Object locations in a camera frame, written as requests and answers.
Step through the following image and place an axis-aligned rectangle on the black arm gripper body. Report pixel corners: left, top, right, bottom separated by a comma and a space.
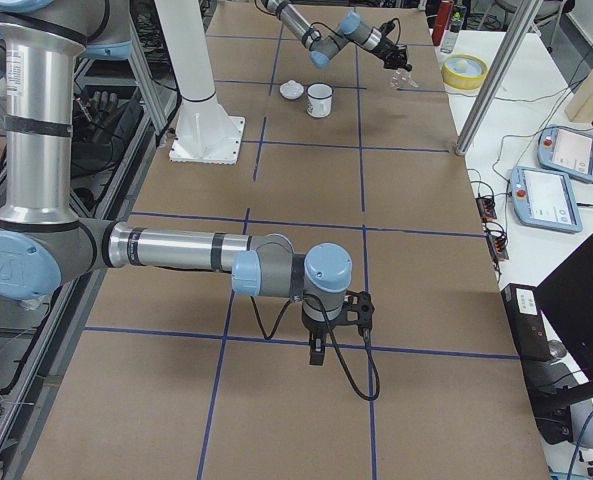
302, 314, 330, 366

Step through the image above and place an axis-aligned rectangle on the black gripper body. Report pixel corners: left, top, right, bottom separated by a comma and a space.
375, 39, 412, 71

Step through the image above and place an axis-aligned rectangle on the red bottle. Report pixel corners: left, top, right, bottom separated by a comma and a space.
432, 0, 453, 46

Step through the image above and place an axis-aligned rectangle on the yellow rimmed bowl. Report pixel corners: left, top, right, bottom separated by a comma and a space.
441, 54, 488, 91

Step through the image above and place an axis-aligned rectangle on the white enamel mug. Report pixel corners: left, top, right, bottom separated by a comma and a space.
306, 83, 333, 119

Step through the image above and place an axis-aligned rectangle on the white small dish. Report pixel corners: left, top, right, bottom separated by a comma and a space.
279, 80, 305, 101

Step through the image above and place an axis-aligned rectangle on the far teach pendant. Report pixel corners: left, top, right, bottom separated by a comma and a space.
537, 125, 593, 183

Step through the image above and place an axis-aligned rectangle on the teach pendant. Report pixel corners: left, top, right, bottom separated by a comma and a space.
509, 166, 583, 233
537, 125, 593, 183

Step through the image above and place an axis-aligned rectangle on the near teach pendant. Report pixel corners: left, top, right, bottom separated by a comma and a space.
509, 166, 583, 233

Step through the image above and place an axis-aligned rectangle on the black box device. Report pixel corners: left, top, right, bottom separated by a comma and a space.
501, 283, 552, 362

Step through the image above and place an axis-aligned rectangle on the black laptop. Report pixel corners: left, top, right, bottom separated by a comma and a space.
534, 232, 593, 374

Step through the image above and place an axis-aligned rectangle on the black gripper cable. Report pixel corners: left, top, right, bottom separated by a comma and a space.
375, 17, 402, 41

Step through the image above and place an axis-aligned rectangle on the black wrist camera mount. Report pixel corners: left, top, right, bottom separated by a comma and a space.
337, 290, 375, 339

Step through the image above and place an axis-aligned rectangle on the aluminium frame post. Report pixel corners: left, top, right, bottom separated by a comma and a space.
454, 0, 542, 156

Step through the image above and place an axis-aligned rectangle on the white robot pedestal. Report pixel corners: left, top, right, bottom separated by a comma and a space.
155, 0, 245, 165

